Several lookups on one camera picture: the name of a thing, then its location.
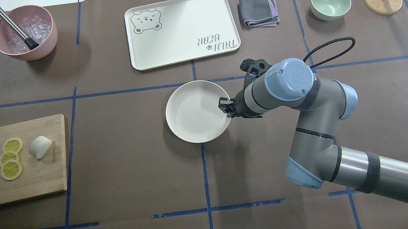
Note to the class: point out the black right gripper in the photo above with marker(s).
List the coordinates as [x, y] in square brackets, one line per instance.
[239, 105]

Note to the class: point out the cream round plate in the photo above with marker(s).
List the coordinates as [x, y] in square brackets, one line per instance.
[192, 112]

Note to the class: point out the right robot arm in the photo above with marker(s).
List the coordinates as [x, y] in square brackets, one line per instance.
[321, 102]

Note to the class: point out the white bear tray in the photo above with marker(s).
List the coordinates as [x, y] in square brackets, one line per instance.
[175, 31]

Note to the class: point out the grey folded cloth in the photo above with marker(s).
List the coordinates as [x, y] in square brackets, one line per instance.
[259, 13]

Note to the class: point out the light green bowl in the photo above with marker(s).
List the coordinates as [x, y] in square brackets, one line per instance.
[330, 10]

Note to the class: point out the bamboo cutting board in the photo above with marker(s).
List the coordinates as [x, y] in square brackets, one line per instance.
[39, 176]

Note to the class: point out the steel muddler black tip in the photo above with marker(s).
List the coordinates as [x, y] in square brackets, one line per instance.
[28, 41]

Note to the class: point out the clear ice cubes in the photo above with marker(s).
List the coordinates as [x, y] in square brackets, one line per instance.
[35, 27]

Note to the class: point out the lemon slice top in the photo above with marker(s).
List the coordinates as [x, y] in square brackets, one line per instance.
[13, 144]

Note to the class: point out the lemon slice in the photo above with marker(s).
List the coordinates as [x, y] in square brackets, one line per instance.
[11, 170]
[13, 144]
[9, 155]

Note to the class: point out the lemon slice middle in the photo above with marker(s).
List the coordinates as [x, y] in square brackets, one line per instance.
[9, 155]

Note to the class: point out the lemon slice bottom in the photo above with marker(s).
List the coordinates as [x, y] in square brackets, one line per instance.
[11, 170]

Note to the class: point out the pink bowl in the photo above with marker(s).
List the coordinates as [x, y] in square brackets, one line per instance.
[17, 15]

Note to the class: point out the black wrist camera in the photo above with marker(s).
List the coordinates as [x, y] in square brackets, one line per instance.
[253, 69]

